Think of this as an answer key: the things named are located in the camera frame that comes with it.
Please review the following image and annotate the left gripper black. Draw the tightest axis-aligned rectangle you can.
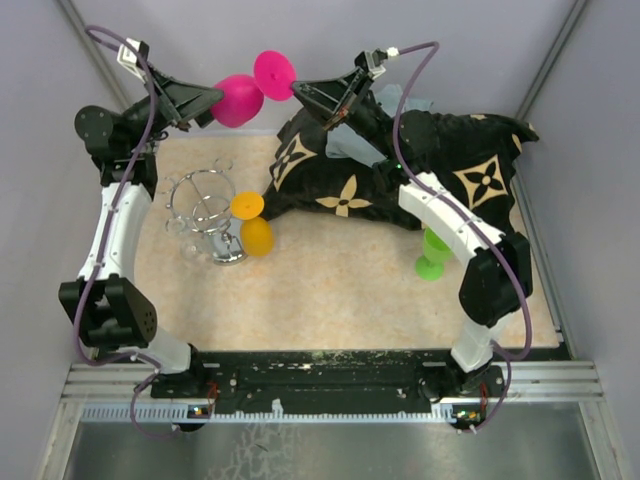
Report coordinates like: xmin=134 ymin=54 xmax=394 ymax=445
xmin=122 ymin=61 xmax=234 ymax=152

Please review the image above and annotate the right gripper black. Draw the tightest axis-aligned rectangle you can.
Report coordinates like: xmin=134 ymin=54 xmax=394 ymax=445
xmin=287 ymin=68 xmax=394 ymax=159

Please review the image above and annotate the pink wine glass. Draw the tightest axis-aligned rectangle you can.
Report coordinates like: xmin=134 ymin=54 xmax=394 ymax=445
xmin=209 ymin=50 xmax=297 ymax=128

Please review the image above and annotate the orange wine glass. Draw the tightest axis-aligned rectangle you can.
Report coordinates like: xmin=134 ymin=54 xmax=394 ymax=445
xmin=230 ymin=191 xmax=275 ymax=257

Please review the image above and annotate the green wine glass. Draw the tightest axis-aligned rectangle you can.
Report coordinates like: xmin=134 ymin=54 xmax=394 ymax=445
xmin=414 ymin=228 xmax=453 ymax=281

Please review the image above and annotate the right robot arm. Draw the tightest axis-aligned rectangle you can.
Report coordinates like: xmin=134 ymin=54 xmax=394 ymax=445
xmin=291 ymin=68 xmax=532 ymax=396

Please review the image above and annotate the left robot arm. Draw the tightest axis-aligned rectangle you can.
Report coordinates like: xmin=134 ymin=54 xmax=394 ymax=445
xmin=58 ymin=71 xmax=224 ymax=397

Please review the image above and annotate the clear wine glass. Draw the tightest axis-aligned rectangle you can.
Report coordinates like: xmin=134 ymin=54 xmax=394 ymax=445
xmin=165 ymin=215 xmax=211 ymax=262

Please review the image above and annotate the light blue folded towel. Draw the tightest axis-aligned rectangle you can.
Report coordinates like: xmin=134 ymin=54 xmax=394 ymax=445
xmin=325 ymin=84 xmax=433 ymax=167

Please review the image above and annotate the black patterned blanket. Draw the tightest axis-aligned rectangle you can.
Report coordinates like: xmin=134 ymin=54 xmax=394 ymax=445
xmin=262 ymin=109 xmax=539 ymax=233

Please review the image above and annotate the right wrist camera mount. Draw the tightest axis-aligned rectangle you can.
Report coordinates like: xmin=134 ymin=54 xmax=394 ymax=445
xmin=354 ymin=49 xmax=388 ymax=80

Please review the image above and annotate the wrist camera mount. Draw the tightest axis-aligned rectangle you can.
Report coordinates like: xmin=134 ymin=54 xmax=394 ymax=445
xmin=117 ymin=38 xmax=149 ymax=81
xmin=354 ymin=49 xmax=388 ymax=80

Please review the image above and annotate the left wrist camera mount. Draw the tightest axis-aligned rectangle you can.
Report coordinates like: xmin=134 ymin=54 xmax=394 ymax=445
xmin=117 ymin=38 xmax=149 ymax=81

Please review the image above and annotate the chrome wire glass rack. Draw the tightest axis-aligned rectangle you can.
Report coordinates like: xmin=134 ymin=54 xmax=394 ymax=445
xmin=156 ymin=157 xmax=247 ymax=266

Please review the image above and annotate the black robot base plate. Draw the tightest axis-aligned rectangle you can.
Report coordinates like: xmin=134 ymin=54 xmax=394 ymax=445
xmin=151 ymin=350 xmax=506 ymax=416

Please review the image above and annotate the grey slotted cable duct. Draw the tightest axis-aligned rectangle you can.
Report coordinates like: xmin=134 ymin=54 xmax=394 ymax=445
xmin=79 ymin=398 xmax=484 ymax=425

